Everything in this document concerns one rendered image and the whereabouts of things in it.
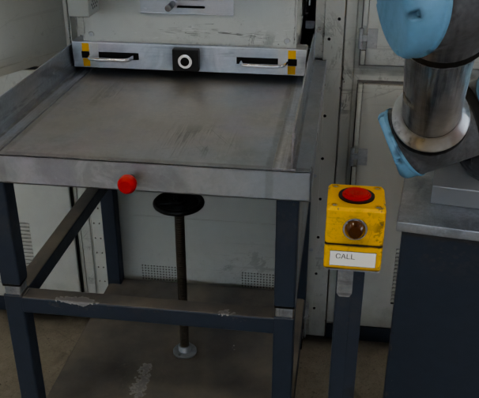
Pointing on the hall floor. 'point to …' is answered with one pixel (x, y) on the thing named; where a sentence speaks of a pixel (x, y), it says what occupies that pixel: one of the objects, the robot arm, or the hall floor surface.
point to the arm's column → (447, 320)
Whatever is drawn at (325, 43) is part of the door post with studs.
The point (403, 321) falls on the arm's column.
